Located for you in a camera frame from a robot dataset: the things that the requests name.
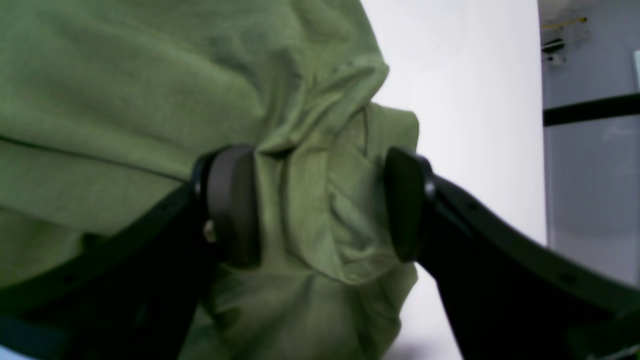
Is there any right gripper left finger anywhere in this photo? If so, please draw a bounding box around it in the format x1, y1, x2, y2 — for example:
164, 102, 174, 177
0, 145, 261, 360

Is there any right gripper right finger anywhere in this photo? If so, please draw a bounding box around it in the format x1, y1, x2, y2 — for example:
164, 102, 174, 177
383, 146, 640, 360

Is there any olive green T-shirt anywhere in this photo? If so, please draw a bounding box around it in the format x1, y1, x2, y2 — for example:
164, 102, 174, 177
1, 0, 419, 360

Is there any black bar under table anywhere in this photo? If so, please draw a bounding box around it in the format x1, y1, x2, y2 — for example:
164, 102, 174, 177
542, 93, 640, 128

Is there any yellow floor cable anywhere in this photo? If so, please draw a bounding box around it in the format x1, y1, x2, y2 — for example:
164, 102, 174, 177
541, 17, 589, 30

